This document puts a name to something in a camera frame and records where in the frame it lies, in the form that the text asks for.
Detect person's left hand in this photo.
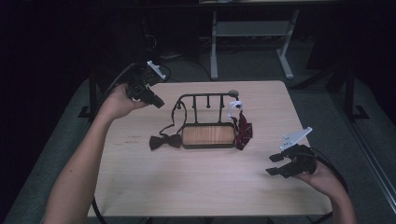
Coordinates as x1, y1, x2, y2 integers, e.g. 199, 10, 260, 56
99, 83, 150, 121

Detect black hook rack wooden tray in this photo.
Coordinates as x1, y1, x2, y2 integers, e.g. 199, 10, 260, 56
177, 91, 241, 149

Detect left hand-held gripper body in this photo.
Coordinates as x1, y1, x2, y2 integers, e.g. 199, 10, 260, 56
125, 60, 167, 102

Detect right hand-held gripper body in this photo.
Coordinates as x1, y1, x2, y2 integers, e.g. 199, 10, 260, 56
279, 126, 318, 179

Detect red striped bow tie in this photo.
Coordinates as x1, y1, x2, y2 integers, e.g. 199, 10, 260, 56
226, 99, 254, 151

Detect white metal desk frame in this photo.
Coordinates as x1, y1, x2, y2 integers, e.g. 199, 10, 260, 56
209, 8, 301, 81

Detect person's right hand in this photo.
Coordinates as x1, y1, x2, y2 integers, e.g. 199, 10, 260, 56
295, 161, 344, 201

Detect black floor cables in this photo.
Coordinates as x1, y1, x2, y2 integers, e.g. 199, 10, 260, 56
142, 18, 213, 84

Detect black metal stand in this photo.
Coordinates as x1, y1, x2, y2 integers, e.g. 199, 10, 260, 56
78, 66, 101, 119
342, 63, 371, 121

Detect black bow tie with strap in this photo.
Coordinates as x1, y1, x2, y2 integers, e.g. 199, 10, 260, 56
148, 100, 189, 152

